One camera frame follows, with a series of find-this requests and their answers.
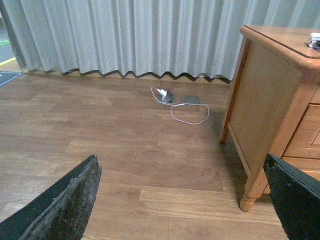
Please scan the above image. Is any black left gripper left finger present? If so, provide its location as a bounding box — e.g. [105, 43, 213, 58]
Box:
[0, 155, 102, 240]

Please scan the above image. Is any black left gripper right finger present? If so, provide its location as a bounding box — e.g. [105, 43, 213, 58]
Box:
[263, 152, 320, 240]

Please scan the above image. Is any white charger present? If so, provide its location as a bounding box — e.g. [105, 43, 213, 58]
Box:
[307, 32, 320, 49]

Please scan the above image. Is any wooden drawer front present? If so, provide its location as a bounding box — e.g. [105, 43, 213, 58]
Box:
[284, 100, 320, 159]

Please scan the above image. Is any wooden nightstand cabinet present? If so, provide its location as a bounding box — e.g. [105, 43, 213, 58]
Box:
[219, 25, 320, 212]

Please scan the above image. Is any closed metal floor plate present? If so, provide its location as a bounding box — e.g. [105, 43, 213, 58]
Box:
[181, 95, 201, 105]

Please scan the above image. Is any open metal floor socket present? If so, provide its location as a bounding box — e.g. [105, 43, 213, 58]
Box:
[156, 89, 176, 104]

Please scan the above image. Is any grey pleated curtain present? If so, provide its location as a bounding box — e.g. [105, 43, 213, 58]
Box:
[0, 0, 320, 79]

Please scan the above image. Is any white charging cable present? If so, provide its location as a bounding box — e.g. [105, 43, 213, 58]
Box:
[150, 86, 210, 126]

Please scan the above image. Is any white wall charger plug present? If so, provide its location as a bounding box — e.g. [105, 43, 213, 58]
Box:
[157, 88, 167, 97]

